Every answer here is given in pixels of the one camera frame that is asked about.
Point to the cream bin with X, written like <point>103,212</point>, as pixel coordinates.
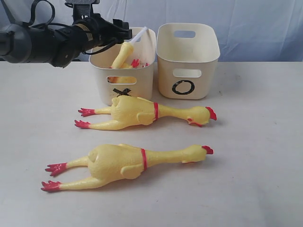
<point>126,69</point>

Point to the cream bin with O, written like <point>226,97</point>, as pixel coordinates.
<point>187,55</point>

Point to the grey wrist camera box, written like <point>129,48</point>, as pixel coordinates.
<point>81,8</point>

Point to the headless yellow chicken body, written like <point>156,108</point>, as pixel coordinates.
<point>127,79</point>

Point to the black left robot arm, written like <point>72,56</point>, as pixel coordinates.
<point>58,47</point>

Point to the whole rubber chicken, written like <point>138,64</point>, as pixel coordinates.
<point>129,111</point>
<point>109,163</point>

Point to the broken chicken head with tube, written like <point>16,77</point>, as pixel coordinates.
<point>126,50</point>

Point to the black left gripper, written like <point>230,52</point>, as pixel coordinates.
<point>95,31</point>

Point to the whole rubber chicken front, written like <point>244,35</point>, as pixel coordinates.
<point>109,163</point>

